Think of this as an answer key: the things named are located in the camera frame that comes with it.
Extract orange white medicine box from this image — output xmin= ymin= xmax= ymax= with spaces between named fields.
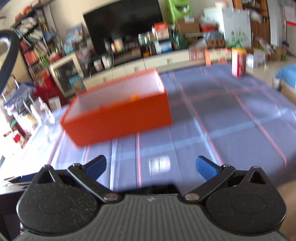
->
xmin=152 ymin=22 xmax=170 ymax=41

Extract red gift bag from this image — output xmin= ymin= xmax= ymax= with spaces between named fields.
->
xmin=34 ymin=76 xmax=68 ymax=106

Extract black curved cable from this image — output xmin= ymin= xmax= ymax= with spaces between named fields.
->
xmin=0 ymin=29 xmax=20 ymax=93

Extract brown cardboard box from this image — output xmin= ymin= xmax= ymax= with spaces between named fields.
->
xmin=175 ymin=17 xmax=200 ymax=34

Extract black flat screen television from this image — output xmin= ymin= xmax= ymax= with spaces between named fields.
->
xmin=83 ymin=0 xmax=163 ymax=54

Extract green stacked storage bins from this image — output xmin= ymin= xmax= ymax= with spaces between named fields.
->
xmin=166 ymin=0 xmax=192 ymax=23

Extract orange cardboard box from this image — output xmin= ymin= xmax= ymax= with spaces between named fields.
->
xmin=60 ymin=69 xmax=172 ymax=147

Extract white tv cabinet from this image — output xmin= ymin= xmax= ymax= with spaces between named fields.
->
xmin=48 ymin=47 xmax=209 ymax=98

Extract dark wooden bookshelf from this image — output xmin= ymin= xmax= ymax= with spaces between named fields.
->
xmin=11 ymin=1 xmax=58 ymax=81

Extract white small freezer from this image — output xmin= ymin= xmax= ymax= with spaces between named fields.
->
xmin=204 ymin=7 xmax=252 ymax=49

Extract orange fruit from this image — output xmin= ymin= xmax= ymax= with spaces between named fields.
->
xmin=129 ymin=94 xmax=141 ymax=102

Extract red yellow can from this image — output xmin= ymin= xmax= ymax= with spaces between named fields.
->
xmin=231 ymin=48 xmax=247 ymax=77

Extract purple plaid bed sheet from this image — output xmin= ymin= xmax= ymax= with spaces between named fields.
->
xmin=22 ymin=65 xmax=295 ymax=192

